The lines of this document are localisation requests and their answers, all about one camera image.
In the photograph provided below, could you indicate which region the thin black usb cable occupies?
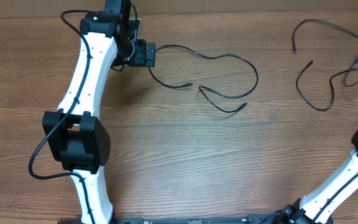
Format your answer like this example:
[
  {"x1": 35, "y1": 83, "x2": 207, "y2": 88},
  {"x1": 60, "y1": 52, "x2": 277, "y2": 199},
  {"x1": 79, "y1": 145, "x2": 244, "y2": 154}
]
[{"x1": 147, "y1": 44, "x2": 259, "y2": 114}]

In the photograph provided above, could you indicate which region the black cable with loop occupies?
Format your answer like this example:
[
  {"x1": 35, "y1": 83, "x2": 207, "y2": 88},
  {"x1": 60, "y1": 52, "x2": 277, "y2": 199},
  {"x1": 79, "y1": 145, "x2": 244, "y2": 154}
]
[{"x1": 342, "y1": 51, "x2": 358, "y2": 88}]

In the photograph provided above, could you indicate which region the black aluminium frame rail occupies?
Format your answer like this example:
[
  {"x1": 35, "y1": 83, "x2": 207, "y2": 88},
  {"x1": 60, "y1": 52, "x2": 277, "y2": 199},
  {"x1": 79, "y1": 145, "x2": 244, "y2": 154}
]
[{"x1": 57, "y1": 213, "x2": 335, "y2": 224}]

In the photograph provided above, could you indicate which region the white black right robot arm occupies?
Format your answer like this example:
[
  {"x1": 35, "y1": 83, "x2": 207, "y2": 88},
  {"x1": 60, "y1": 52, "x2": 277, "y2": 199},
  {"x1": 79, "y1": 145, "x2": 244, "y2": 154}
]
[{"x1": 271, "y1": 130, "x2": 358, "y2": 223}]

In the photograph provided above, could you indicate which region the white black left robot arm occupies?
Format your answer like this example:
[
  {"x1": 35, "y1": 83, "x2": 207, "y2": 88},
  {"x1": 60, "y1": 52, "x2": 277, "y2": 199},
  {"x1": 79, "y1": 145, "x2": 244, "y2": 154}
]
[{"x1": 29, "y1": 0, "x2": 156, "y2": 223}]

